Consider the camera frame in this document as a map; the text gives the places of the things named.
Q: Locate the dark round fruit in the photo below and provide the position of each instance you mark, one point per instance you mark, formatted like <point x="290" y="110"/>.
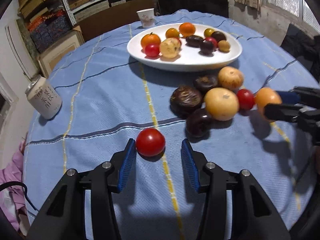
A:
<point x="218" y="36"/>

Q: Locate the small brown round fruit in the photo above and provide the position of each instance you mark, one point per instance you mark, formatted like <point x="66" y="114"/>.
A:
<point x="224" y="46"/>

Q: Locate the barred window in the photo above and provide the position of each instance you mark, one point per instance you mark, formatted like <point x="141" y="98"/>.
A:
<point x="297" y="10"/>

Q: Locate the orange yellow round fruit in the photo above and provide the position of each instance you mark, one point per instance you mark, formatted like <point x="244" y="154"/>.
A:
<point x="265" y="96"/>

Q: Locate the white beverage can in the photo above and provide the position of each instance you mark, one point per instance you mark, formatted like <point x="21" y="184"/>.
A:
<point x="43" y="97"/>

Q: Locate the framed beige panel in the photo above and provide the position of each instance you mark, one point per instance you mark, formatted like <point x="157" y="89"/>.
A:
<point x="53" y="54"/>

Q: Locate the dark purple plum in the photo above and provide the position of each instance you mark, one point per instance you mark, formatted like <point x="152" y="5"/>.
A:
<point x="206" y="47"/>
<point x="199" y="123"/>

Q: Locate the blue checked tablecloth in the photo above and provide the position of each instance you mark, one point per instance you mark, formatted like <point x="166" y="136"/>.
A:
<point x="108" y="97"/>

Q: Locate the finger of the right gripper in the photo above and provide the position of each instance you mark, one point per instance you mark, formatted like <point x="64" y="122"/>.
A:
<point x="295" y="96"/>
<point x="282" y="112"/>

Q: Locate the large yellow round fruit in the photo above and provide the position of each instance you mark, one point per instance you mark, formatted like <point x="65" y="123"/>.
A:
<point x="222" y="104"/>

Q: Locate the black chair back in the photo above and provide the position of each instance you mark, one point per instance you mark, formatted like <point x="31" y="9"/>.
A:
<point x="216" y="7"/>

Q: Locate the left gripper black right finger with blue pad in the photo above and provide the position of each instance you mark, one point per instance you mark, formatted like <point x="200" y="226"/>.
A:
<point x="254" y="216"/>

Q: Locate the orange persimmon fruit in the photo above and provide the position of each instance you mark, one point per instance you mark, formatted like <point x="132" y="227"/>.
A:
<point x="172" y="33"/>

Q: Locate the white paper cup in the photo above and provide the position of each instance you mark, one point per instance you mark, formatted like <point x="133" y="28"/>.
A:
<point x="147" y="17"/>

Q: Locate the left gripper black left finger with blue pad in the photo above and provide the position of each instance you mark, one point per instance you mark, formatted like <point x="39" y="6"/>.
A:
<point x="125" y="166"/>

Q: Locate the white oval plate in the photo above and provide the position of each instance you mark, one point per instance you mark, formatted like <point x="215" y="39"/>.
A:
<point x="189" y="59"/>

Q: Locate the small yellow tomato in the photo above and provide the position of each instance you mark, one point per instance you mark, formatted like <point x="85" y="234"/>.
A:
<point x="208" y="32"/>

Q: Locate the red cherry tomato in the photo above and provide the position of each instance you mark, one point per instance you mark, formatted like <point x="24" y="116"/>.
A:
<point x="246" y="99"/>
<point x="214" y="42"/>
<point x="150" y="142"/>

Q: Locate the pink cloth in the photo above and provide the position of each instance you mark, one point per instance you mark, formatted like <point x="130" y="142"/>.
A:
<point x="12" y="198"/>

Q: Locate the striped yellow pepino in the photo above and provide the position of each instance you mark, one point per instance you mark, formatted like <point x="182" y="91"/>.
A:
<point x="230" y="78"/>

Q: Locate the person's hand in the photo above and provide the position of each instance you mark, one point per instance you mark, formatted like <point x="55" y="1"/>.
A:
<point x="317" y="159"/>

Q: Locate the orange tangerine with leaf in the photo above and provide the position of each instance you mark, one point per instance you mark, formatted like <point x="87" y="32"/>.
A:
<point x="150" y="38"/>

